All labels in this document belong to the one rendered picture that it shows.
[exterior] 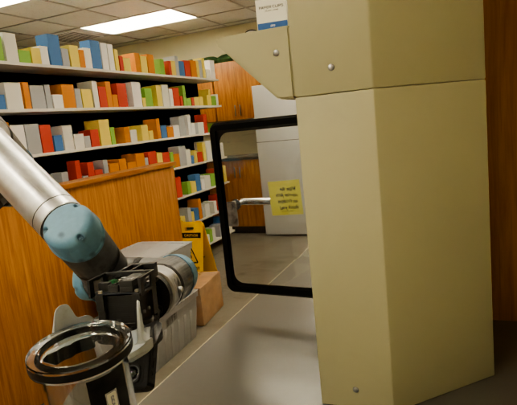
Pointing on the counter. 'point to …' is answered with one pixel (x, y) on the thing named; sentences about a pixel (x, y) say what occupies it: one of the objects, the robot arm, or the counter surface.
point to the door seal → (223, 209)
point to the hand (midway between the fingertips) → (87, 362)
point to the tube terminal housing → (395, 194)
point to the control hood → (264, 58)
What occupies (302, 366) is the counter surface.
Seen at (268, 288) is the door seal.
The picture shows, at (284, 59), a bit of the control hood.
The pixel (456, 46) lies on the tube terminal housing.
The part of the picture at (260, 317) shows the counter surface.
